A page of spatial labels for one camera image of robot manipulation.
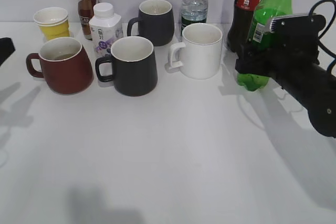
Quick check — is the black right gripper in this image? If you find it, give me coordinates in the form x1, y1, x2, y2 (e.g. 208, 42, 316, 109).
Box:
235, 13, 326, 77

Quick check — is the green plastic soda bottle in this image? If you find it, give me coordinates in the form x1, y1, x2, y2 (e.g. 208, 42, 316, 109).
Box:
236, 0, 292, 91

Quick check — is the dark red ceramic mug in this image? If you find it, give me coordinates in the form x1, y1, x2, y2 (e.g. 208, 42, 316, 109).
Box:
26, 37, 93, 95

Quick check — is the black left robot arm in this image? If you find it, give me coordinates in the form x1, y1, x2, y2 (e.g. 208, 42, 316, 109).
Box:
0, 37, 15, 66

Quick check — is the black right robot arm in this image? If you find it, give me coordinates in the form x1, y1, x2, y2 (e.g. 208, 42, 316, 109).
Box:
235, 14, 335, 137

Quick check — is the yellow paper cup stack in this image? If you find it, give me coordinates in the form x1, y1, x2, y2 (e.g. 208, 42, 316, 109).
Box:
33, 7, 70, 41

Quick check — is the cola bottle red label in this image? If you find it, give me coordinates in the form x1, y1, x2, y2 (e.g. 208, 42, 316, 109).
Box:
226, 0, 261, 52

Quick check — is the white ceramic mug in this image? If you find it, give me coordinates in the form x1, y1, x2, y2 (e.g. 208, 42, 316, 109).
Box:
166, 23, 223, 80

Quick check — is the clear water bottle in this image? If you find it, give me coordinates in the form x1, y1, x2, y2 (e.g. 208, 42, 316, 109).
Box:
181, 0, 208, 34

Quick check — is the rear black ceramic mug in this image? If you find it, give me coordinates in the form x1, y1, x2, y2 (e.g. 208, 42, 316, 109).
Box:
127, 0, 175, 47

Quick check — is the black ceramic mug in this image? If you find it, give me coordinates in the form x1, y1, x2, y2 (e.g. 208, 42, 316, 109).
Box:
127, 0, 175, 47
95, 36, 158, 97

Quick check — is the front black ceramic mug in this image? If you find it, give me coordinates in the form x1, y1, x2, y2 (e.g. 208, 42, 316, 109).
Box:
95, 36, 158, 97

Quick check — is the white yogurt drink bottle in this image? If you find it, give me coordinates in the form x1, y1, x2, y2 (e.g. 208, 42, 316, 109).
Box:
89, 3, 123, 58

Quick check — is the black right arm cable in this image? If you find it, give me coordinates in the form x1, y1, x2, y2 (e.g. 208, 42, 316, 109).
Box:
308, 0, 336, 74

